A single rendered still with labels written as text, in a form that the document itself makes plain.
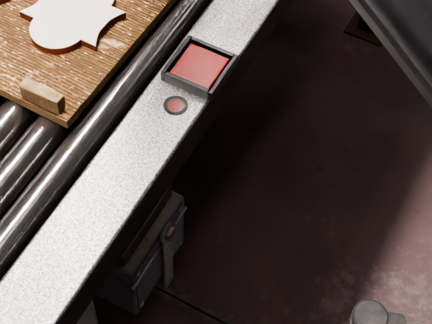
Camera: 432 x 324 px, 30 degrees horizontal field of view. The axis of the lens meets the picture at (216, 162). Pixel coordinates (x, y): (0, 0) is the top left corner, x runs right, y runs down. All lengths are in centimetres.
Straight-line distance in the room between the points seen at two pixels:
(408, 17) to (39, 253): 68
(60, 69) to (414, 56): 78
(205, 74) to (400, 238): 109
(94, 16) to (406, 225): 118
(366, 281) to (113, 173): 109
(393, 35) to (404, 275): 168
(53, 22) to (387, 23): 81
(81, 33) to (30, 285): 35
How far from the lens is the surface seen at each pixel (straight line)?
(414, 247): 205
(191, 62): 107
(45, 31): 110
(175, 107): 104
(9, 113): 105
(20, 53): 109
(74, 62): 107
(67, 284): 92
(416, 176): 216
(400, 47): 34
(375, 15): 34
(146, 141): 101
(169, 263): 112
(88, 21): 110
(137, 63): 108
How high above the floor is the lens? 173
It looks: 56 degrees down
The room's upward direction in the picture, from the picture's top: 3 degrees clockwise
